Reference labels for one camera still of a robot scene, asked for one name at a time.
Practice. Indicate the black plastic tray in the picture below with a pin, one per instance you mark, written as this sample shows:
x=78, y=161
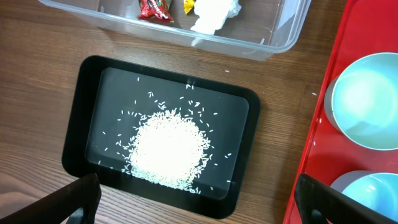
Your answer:
x=216, y=203

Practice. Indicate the clear plastic bin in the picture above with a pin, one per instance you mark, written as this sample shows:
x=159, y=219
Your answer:
x=262, y=27

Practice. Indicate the white rice pile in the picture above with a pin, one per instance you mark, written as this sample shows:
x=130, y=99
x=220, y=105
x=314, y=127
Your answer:
x=166, y=133

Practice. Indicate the red silver snack wrapper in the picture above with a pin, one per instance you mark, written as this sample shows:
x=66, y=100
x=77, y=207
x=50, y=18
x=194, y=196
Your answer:
x=155, y=10

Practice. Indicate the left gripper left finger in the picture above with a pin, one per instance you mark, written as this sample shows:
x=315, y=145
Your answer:
x=76, y=202

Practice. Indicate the red serving tray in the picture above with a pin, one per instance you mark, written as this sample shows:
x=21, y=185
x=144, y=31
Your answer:
x=367, y=27

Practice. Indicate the yellow candy wrapper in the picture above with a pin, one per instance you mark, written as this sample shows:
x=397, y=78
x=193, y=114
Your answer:
x=188, y=5

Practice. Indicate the mint green bowl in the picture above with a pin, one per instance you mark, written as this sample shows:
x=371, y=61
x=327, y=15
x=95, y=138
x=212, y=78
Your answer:
x=361, y=102

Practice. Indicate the white tissue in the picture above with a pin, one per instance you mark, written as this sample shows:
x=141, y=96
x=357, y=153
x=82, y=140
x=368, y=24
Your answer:
x=213, y=13

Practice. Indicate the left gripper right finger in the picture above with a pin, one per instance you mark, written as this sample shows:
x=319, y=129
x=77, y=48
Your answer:
x=319, y=203

